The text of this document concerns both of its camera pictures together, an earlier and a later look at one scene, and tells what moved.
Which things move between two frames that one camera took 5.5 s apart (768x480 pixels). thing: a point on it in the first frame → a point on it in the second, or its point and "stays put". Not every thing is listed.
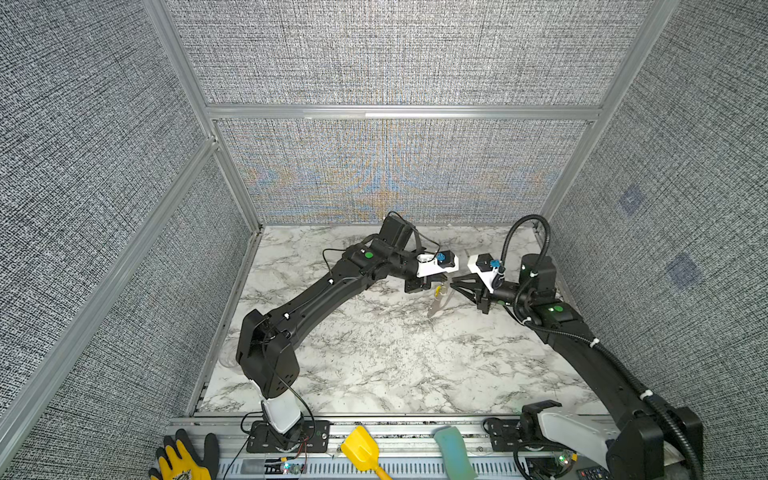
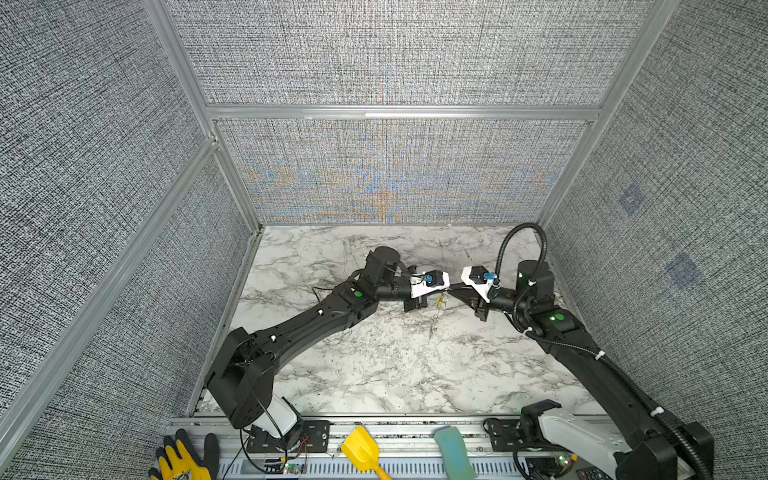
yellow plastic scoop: [361, 450] stays put
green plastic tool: [452, 446] stays put
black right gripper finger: [473, 292] stays put
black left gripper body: [416, 284] → [411, 304]
